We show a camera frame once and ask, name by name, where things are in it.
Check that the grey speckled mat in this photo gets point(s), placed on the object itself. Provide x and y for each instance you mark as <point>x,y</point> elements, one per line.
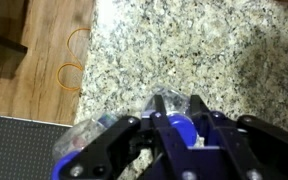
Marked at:
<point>17,150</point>

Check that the orange rubber band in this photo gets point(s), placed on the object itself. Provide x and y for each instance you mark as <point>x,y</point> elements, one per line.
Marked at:
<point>58,74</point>

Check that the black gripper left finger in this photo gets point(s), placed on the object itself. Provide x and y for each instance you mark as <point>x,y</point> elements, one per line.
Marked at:
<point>110,146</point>

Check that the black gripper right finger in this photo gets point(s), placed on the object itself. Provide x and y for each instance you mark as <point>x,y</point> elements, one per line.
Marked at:
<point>260,150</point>

